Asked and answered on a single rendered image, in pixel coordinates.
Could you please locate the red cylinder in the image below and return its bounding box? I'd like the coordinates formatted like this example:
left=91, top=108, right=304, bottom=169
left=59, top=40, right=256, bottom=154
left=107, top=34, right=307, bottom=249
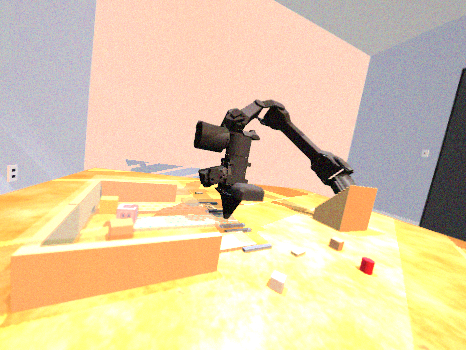
left=360, top=256, right=375, bottom=275

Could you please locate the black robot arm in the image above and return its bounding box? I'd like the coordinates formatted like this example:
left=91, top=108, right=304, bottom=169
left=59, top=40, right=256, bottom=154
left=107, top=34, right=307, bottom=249
left=193, top=99, right=357, bottom=195

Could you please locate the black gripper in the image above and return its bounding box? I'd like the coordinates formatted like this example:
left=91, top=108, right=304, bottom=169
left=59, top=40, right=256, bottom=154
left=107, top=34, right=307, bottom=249
left=215, top=154, right=265, bottom=219

